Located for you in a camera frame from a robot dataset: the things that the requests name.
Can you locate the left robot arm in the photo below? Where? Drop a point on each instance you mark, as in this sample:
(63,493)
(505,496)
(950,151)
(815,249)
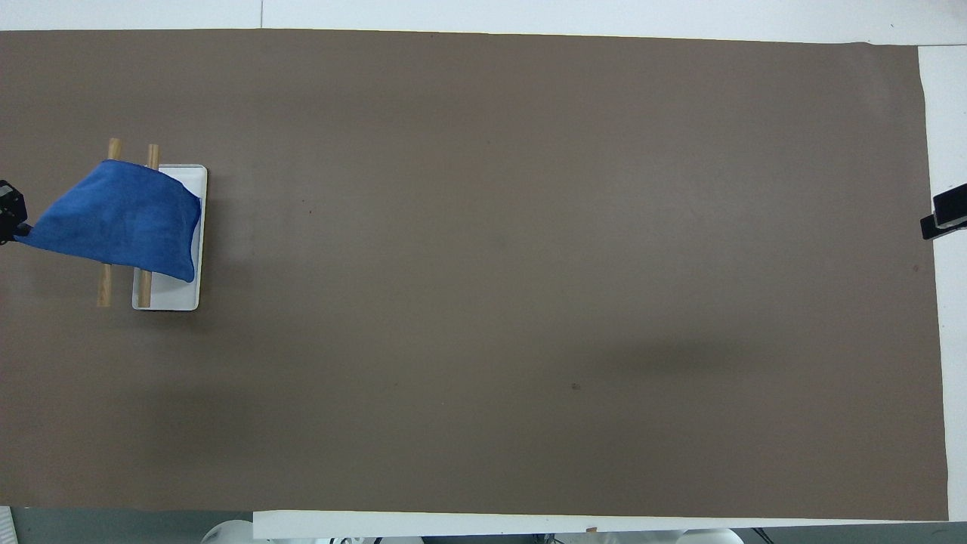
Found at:
(230,533)

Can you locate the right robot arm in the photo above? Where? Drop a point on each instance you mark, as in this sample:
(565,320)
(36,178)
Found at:
(710,536)

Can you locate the wooden towel rack white base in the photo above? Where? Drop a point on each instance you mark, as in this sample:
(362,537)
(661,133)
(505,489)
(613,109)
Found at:
(170,296)

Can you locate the blue towel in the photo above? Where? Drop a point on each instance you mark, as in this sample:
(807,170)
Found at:
(121,211)

